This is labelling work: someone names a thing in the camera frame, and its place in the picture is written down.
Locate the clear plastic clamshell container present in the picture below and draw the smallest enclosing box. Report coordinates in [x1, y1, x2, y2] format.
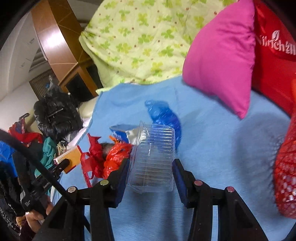
[127, 121, 175, 194]

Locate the person's left hand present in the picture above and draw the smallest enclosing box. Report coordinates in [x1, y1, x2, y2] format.
[25, 200, 54, 233]

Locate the red plastic bag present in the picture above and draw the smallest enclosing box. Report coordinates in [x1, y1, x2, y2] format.
[101, 136, 133, 179]

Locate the orange cardboard box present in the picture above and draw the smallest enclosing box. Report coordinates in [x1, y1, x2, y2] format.
[54, 146, 82, 174]

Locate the light blue blanket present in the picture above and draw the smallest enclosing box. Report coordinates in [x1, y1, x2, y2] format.
[51, 76, 296, 241]

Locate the teal garment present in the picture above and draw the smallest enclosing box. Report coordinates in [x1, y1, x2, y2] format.
[40, 137, 57, 170]

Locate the blue toothpaste box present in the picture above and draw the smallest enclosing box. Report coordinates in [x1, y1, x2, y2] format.
[109, 124, 139, 145]

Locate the blue plastic bag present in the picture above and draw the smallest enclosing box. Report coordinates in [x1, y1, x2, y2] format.
[145, 100, 182, 150]

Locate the black puffer jacket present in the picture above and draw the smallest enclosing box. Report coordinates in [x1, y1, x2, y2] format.
[34, 87, 83, 143]

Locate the white pink bed sheet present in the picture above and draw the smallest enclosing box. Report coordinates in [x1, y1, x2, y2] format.
[67, 96, 99, 150]

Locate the red mesh basket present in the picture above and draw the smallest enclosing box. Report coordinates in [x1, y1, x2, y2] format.
[273, 115, 295, 219]

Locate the magenta pillow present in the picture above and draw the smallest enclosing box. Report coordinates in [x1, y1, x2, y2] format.
[183, 1, 255, 119]

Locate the red printed shopping bag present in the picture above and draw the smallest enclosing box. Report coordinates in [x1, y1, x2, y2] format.
[252, 1, 295, 116]

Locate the green clover pattern quilt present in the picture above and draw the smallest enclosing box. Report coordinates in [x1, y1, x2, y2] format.
[79, 0, 231, 89]

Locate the black cable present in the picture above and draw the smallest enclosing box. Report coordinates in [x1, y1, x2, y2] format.
[0, 129, 91, 233]

